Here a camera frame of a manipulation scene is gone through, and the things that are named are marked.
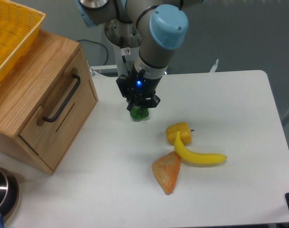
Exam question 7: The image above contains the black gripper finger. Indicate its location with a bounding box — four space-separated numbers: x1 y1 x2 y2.
116 75 136 112
137 94 161 108

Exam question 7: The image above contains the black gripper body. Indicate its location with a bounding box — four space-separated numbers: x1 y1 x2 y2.
126 66 161 101

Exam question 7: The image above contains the wooden top drawer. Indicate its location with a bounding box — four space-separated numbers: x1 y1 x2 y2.
19 49 98 173

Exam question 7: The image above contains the black metal drawer handle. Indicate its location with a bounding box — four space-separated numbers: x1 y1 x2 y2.
43 74 81 123

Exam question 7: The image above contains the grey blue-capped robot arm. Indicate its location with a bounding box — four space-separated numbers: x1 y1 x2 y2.
76 0 202 111

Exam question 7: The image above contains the wooden drawer cabinet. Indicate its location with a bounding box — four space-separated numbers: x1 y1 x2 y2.
0 29 99 176

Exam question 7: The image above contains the green toy bell pepper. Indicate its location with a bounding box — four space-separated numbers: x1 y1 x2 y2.
130 106 149 120

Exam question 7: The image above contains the yellow toy bell pepper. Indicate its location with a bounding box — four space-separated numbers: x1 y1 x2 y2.
165 122 192 145

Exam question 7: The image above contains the yellow toy banana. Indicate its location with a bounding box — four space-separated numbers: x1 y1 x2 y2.
174 131 227 166

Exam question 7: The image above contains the orange toy bread slice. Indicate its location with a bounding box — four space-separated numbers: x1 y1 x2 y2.
152 151 182 195

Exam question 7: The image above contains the yellow plastic basket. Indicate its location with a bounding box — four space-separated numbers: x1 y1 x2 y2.
0 0 46 83

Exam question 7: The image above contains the steel pot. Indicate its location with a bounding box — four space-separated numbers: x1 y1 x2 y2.
0 167 20 224

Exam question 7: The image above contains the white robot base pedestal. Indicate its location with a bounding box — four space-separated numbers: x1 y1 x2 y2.
105 19 142 76

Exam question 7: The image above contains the black cable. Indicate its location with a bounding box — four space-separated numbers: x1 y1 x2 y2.
77 39 109 67

